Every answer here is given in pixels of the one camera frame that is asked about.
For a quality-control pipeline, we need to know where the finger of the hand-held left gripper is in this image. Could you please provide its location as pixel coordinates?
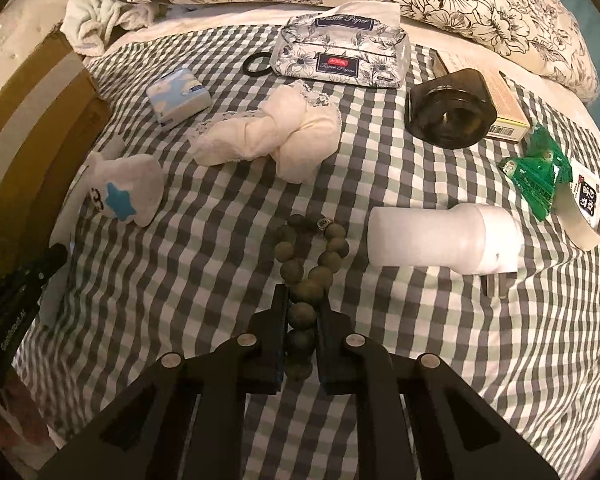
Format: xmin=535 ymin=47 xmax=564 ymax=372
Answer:
xmin=12 ymin=242 xmax=69 ymax=288

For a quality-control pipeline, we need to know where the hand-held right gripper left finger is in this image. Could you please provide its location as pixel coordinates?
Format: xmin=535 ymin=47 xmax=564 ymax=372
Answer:
xmin=37 ymin=284 xmax=289 ymax=480

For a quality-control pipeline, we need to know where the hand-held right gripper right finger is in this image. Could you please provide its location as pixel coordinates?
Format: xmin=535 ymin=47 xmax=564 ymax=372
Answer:
xmin=316 ymin=305 xmax=561 ymax=480

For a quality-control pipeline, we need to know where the dark green bead bracelet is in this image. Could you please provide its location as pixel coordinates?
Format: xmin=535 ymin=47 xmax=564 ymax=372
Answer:
xmin=274 ymin=214 xmax=350 ymax=381

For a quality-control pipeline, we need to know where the white plush toy blue star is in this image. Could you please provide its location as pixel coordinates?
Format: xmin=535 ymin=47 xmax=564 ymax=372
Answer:
xmin=50 ymin=135 xmax=165 ymax=246

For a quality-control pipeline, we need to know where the large brown cardboard box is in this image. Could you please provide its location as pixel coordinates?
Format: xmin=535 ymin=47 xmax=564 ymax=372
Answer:
xmin=0 ymin=30 xmax=113 ymax=281

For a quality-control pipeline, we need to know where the white plastic bottle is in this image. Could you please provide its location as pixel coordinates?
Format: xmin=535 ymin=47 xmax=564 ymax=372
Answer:
xmin=367 ymin=202 xmax=525 ymax=277

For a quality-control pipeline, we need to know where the small blue tissue packet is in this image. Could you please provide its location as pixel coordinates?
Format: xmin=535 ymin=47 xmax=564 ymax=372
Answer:
xmin=146 ymin=66 xmax=212 ymax=132

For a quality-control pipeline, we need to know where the white paper packaging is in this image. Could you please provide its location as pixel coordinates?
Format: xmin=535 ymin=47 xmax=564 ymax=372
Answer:
xmin=187 ymin=80 xmax=343 ymax=183

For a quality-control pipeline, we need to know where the dark glass jar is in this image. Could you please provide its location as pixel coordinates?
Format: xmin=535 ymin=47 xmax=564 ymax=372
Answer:
xmin=405 ymin=67 xmax=498 ymax=150

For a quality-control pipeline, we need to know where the green sachet strip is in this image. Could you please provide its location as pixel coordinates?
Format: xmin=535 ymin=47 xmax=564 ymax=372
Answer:
xmin=499 ymin=125 xmax=573 ymax=223

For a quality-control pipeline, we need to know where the green checkered blanket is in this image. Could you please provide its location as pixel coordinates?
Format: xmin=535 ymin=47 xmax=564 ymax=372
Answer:
xmin=30 ymin=10 xmax=600 ymax=480

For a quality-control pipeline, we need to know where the beige tufted headboard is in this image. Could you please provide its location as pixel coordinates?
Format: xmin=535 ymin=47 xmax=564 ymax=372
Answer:
xmin=0 ymin=0 xmax=96 ymax=126

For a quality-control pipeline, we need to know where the light green towel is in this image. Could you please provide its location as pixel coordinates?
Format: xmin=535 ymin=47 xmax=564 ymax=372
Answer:
xmin=62 ymin=0 xmax=171 ymax=56

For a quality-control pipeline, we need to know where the beige tape roll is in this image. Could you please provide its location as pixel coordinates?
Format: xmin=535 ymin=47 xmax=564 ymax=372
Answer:
xmin=552 ymin=160 xmax=600 ymax=252

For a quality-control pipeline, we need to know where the floral print pillow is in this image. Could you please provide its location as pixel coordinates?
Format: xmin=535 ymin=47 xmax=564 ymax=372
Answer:
xmin=87 ymin=0 xmax=600 ymax=106

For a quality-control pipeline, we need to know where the black hair tie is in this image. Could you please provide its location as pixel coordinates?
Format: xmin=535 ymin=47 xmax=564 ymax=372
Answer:
xmin=242 ymin=54 xmax=276 ymax=77

